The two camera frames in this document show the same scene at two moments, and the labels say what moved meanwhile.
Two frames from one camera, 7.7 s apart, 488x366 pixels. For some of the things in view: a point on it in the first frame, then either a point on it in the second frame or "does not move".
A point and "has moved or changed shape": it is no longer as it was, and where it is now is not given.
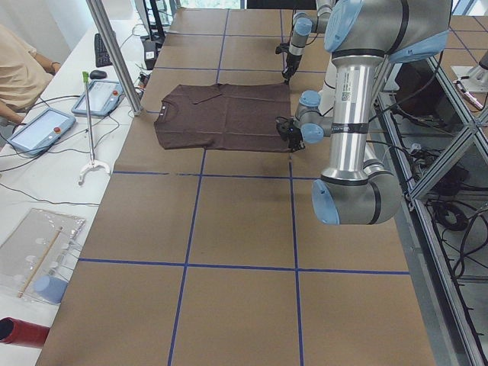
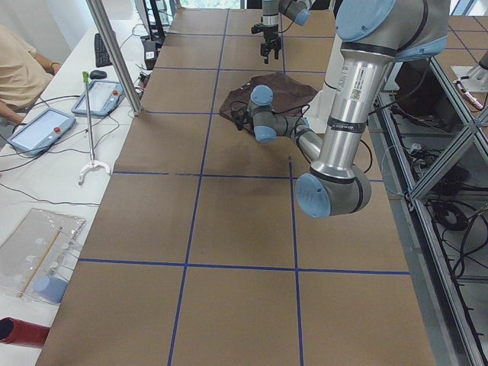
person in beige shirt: x=25 y=75 does not move
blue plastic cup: x=50 y=288 does not move
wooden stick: x=40 y=261 does not move
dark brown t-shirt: x=215 y=117 has moved or changed shape
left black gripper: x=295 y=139 -> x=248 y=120
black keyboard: x=102 y=58 does not move
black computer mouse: x=97 y=75 does not move
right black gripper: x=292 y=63 -> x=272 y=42
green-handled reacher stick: x=94 y=163 does not move
